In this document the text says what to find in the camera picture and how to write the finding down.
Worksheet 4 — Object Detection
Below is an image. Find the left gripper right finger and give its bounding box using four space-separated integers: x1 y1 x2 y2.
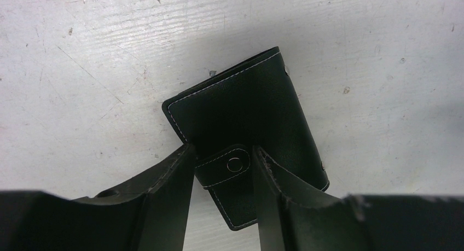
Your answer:
252 147 463 250

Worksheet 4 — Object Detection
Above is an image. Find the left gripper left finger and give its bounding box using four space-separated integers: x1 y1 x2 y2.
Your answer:
1 144 196 250

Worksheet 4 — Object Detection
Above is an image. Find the black leather card holder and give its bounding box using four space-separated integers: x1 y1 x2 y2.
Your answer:
162 47 329 231

